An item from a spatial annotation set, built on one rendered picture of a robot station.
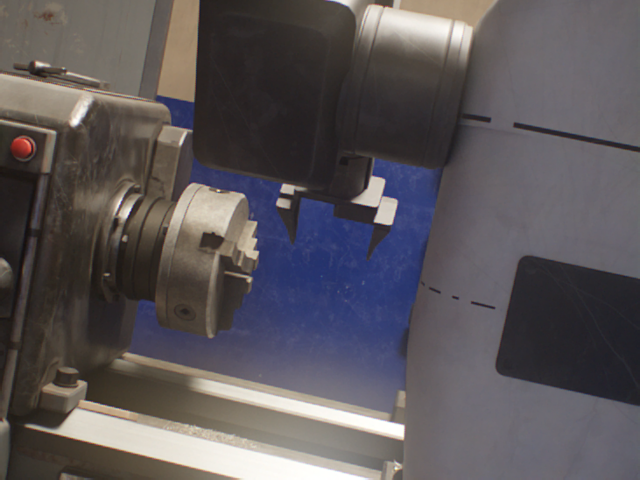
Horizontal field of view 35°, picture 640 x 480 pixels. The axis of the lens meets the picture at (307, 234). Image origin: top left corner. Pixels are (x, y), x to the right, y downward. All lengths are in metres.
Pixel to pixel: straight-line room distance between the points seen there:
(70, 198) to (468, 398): 1.02
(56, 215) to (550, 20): 1.06
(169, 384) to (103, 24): 3.21
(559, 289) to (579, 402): 0.07
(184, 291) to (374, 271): 3.14
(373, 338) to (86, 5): 2.05
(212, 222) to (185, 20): 3.28
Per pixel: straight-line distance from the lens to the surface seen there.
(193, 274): 1.62
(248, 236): 1.77
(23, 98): 1.57
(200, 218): 1.64
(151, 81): 4.83
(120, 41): 4.90
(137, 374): 1.93
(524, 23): 0.58
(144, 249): 1.67
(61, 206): 1.53
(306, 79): 0.58
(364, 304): 4.75
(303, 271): 4.76
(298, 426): 1.87
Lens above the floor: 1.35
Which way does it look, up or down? 6 degrees down
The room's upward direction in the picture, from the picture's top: 11 degrees clockwise
